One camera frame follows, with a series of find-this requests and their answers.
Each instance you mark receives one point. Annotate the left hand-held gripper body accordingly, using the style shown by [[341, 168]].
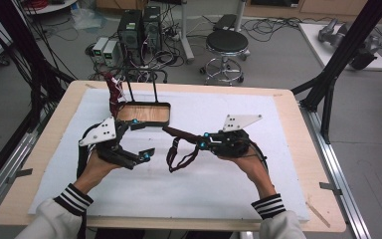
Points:
[[101, 132]]

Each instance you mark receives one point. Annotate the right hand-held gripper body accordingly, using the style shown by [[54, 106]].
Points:
[[232, 144]]

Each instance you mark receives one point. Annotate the black tray with wooden bottom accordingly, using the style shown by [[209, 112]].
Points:
[[146, 113]]

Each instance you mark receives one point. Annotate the person's right hand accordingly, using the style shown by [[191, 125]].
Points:
[[255, 172]]

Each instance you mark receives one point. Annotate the person's left hand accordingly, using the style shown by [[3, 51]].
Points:
[[93, 172]]

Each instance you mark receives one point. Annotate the white foam mat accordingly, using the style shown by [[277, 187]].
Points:
[[212, 179]]

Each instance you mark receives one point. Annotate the black hanger stand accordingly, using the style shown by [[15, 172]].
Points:
[[154, 89]]

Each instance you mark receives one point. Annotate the white power supply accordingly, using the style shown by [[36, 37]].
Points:
[[111, 53], [99, 48]]

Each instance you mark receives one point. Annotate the black computer tower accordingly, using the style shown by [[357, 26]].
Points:
[[130, 33], [152, 26]]

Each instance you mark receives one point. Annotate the black round stool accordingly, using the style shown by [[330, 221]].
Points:
[[227, 41]]

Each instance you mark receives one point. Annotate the flat black box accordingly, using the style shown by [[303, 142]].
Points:
[[225, 21]]

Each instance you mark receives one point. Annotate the clear plastic bag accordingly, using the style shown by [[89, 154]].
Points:
[[86, 18]]

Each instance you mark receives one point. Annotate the white floor board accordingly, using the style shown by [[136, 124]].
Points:
[[315, 43]]

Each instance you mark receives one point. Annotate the round white table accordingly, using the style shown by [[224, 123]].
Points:
[[49, 6]]

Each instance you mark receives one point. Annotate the black metal frame post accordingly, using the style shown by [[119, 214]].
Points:
[[341, 56], [26, 59]]

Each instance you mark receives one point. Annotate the aluminium rail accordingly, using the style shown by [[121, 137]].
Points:
[[3, 172], [338, 172]]

